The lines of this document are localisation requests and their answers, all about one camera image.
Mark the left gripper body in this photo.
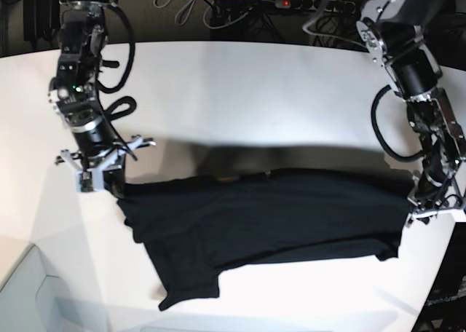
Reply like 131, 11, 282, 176
405, 178, 465, 226

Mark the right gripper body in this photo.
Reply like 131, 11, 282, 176
55, 135, 157, 174

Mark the black printed t-shirt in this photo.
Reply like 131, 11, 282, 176
117, 169, 413, 311

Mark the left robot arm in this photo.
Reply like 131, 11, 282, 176
356, 0, 465, 223

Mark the grey plastic bin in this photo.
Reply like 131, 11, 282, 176
1, 246, 63, 331

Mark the black device on floor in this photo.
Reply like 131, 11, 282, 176
23, 0, 60, 43

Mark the black power strip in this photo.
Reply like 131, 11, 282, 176
275, 0, 357, 14

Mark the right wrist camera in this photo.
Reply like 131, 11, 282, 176
75, 169, 105, 193

